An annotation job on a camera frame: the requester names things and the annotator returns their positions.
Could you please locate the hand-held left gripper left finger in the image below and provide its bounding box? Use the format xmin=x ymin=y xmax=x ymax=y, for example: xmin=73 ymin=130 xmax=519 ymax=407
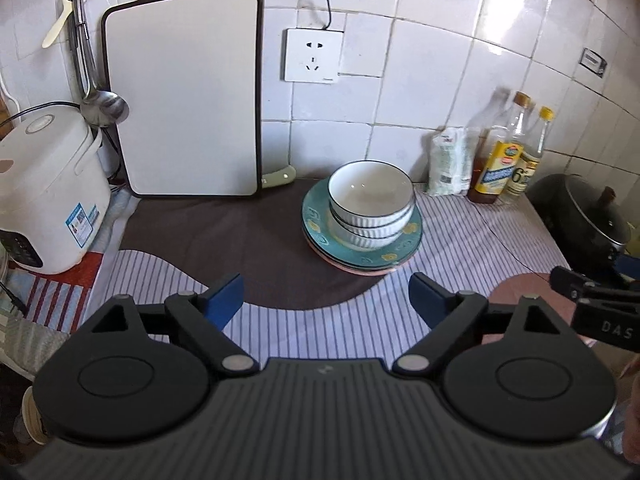
xmin=76 ymin=273 xmax=260 ymax=379

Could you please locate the clear bottle with dark liquid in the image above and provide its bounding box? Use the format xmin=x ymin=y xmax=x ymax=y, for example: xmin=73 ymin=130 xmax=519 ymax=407
xmin=467 ymin=87 xmax=511 ymax=204

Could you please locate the black wok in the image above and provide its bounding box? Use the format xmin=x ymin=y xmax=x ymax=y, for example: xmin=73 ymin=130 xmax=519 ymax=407
xmin=526 ymin=174 xmax=633 ymax=281

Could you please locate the metal ladle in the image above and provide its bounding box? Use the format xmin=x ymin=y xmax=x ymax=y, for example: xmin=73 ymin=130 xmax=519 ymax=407
xmin=70 ymin=0 xmax=130 ymax=127

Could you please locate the yellow label bottle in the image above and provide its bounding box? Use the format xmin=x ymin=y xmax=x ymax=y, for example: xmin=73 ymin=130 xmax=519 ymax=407
xmin=474 ymin=91 xmax=532 ymax=206

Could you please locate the white seasoning bag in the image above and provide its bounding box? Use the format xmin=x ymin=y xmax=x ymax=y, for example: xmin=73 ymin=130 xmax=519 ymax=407
xmin=426 ymin=127 xmax=481 ymax=197

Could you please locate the white ribbed bowl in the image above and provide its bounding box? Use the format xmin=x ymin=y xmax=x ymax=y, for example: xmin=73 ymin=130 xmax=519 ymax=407
xmin=331 ymin=210 xmax=415 ymax=241
xmin=327 ymin=160 xmax=416 ymax=229
xmin=337 ymin=227 xmax=408 ymax=251

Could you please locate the white cutting board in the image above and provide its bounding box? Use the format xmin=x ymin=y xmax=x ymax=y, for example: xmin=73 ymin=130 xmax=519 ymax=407
xmin=101 ymin=0 xmax=265 ymax=198

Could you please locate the glass wok lid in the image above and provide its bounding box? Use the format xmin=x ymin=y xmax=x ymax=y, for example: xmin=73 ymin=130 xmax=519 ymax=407
xmin=564 ymin=176 xmax=633 ymax=253

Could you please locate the rice cooker power cable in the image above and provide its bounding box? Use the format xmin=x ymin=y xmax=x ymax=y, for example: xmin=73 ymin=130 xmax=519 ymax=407
xmin=0 ymin=101 xmax=83 ymax=128

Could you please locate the white handled knife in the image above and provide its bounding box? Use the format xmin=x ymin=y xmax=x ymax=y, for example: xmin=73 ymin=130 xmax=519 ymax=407
xmin=261 ymin=165 xmax=297 ymax=189

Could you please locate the cream plastic rice paddle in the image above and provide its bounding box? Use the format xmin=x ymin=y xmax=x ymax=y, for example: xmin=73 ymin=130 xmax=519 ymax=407
xmin=41 ymin=0 xmax=77 ymax=49

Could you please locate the small wall label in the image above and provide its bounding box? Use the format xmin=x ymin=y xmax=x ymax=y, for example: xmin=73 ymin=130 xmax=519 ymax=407
xmin=580 ymin=47 xmax=608 ymax=78

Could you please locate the teal fried egg plate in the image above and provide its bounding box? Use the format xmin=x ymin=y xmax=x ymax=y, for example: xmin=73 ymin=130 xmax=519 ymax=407
xmin=301 ymin=178 xmax=423 ymax=267

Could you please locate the white wall socket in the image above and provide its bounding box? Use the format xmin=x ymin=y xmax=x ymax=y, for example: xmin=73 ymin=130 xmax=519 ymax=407
xmin=285 ymin=28 xmax=345 ymax=82

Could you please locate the white rice cooker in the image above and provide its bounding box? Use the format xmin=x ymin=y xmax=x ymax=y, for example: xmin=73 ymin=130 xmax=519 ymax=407
xmin=0 ymin=105 xmax=112 ymax=276

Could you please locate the clear bottle with yellow cap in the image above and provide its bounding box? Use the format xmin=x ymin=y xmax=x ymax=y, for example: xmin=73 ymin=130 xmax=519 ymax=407
xmin=500 ymin=106 xmax=556 ymax=204

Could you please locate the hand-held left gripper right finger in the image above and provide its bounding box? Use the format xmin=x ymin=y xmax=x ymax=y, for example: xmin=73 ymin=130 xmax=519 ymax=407
xmin=392 ymin=272 xmax=569 ymax=376

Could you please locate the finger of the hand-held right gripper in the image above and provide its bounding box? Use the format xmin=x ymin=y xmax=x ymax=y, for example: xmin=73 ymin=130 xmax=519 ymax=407
xmin=612 ymin=254 xmax=640 ymax=287
xmin=550 ymin=266 xmax=640 ymax=306

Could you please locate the white plate with sun print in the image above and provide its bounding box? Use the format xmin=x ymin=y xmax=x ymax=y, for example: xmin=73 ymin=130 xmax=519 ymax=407
xmin=302 ymin=230 xmax=421 ymax=271

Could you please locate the red patterned cloth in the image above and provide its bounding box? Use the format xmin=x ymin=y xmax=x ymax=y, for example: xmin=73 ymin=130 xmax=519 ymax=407
xmin=7 ymin=182 xmax=143 ymax=333

